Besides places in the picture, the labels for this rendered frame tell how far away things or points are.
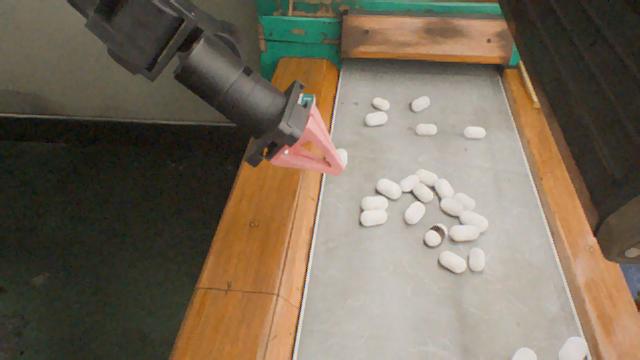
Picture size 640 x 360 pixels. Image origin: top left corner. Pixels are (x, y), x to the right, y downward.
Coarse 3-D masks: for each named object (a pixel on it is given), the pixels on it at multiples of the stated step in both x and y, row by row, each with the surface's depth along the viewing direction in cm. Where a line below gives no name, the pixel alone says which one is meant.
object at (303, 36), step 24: (264, 24) 102; (288, 24) 101; (312, 24) 101; (336, 24) 100; (264, 48) 105; (288, 48) 104; (312, 48) 104; (336, 48) 103; (264, 72) 108; (432, 72) 105; (456, 72) 104; (480, 72) 104
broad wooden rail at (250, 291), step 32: (288, 64) 102; (320, 64) 102; (320, 96) 93; (256, 192) 72; (288, 192) 72; (320, 192) 77; (224, 224) 67; (256, 224) 67; (288, 224) 67; (224, 256) 63; (256, 256) 63; (288, 256) 63; (224, 288) 59; (256, 288) 59; (288, 288) 61; (192, 320) 56; (224, 320) 56; (256, 320) 56; (288, 320) 58; (192, 352) 53; (224, 352) 53; (256, 352) 53; (288, 352) 55
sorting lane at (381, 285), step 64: (384, 128) 89; (448, 128) 89; (512, 128) 89; (512, 192) 76; (320, 256) 67; (384, 256) 67; (512, 256) 67; (320, 320) 59; (384, 320) 59; (448, 320) 59; (512, 320) 59; (576, 320) 59
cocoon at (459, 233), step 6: (456, 228) 68; (462, 228) 68; (468, 228) 68; (474, 228) 68; (450, 234) 68; (456, 234) 67; (462, 234) 67; (468, 234) 67; (474, 234) 67; (456, 240) 68; (462, 240) 68; (468, 240) 68
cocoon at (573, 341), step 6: (570, 342) 55; (576, 342) 55; (582, 342) 55; (564, 348) 54; (570, 348) 54; (576, 348) 54; (582, 348) 54; (564, 354) 54; (570, 354) 54; (576, 354) 54; (582, 354) 54
